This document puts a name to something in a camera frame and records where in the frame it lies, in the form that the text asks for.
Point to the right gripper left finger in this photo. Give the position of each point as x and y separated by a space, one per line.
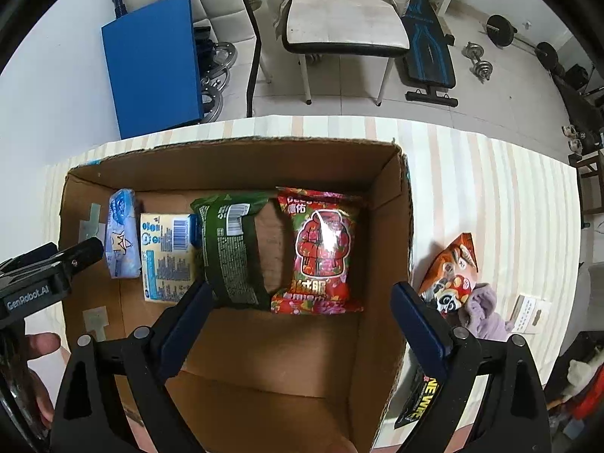
89 414

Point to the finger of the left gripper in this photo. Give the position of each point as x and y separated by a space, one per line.
82 255

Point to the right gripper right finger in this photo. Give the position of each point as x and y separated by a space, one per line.
512 416

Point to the light blue tissue pack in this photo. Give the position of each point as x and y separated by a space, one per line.
121 237

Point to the white box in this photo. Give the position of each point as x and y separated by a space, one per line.
529 314

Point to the purple fuzzy cloth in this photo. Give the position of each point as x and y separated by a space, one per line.
478 315

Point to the red floral snack packet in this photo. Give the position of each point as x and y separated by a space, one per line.
324 228

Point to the person's left hand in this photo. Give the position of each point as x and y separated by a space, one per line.
42 371

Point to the black yellow snack bag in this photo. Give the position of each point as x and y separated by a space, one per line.
418 391

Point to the yellow blue wipes pack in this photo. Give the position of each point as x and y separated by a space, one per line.
168 246

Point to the cardboard box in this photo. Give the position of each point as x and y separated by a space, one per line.
111 308

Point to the orange snack bag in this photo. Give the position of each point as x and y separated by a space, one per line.
452 276

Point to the dark green snack bag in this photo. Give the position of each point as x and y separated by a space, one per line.
230 249

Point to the blue folded mat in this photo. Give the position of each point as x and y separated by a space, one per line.
152 67

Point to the striped cream tablecloth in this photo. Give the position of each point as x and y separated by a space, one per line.
495 226

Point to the dark wooden chair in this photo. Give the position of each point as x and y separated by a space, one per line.
589 176

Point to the chrome dumbbell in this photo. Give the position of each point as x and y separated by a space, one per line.
481 68

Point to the white padded chair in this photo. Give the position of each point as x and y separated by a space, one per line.
344 27

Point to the blue black weight bench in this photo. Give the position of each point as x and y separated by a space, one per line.
428 65

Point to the black barbell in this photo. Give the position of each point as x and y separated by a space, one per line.
503 34

